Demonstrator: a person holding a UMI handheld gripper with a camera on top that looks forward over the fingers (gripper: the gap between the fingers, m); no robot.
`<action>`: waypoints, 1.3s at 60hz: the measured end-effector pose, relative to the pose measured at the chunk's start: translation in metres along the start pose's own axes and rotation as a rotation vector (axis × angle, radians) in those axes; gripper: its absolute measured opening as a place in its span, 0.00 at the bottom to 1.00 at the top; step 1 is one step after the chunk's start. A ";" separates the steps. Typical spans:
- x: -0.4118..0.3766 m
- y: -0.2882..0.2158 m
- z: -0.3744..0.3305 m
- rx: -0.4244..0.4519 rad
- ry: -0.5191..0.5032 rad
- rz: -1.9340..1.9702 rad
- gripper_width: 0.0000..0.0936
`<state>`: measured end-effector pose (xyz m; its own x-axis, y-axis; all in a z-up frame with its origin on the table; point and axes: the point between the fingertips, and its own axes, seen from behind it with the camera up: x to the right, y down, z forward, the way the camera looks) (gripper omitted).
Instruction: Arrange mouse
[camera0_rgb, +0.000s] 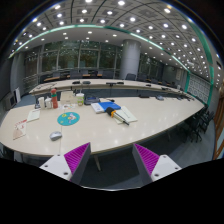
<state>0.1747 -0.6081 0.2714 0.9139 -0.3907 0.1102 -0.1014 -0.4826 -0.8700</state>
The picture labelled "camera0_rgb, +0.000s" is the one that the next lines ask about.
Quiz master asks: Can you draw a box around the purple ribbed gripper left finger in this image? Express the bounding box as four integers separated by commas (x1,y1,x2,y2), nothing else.
41,143,91,185

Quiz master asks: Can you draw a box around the dark tablet device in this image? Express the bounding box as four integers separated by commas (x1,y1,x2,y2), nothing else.
84,96,100,105

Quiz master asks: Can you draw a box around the white open notebook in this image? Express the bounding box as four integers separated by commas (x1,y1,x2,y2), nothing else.
115,106,137,124

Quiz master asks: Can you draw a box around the white book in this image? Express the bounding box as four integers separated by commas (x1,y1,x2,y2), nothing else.
91,103,104,113

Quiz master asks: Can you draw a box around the red white booklet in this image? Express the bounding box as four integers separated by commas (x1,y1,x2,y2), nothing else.
13,120,27,139

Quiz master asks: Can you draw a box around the red bottle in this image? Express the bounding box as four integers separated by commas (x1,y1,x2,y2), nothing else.
51,88,58,109

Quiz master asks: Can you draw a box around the white paper sheet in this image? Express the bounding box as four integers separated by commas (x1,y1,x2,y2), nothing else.
27,109,40,122

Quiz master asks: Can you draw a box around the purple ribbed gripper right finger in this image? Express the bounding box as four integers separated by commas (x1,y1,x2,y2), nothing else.
132,144,181,185

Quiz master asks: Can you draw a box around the black office chair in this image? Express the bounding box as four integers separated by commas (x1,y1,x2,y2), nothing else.
181,106,214,142

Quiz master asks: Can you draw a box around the grey computer mouse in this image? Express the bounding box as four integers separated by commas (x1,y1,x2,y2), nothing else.
49,131,62,141

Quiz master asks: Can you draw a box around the blue folder book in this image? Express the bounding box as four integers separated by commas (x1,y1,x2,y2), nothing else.
99,102,121,111

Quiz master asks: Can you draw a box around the round grey pillar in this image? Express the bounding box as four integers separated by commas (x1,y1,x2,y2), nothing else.
119,39,141,79

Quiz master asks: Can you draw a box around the round teal mouse pad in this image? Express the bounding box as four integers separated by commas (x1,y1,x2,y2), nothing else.
57,112,80,126

